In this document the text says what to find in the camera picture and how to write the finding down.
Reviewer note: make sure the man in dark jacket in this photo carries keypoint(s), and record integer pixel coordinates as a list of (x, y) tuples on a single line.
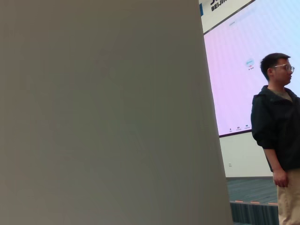
[(276, 126)]

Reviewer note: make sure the dark stage platform edge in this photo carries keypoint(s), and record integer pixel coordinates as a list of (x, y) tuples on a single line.
[(253, 213)]

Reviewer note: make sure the white banner sign black text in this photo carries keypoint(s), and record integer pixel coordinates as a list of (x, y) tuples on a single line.
[(219, 14)]

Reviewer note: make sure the large bright display screen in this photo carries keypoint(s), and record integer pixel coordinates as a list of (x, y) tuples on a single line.
[(234, 82)]

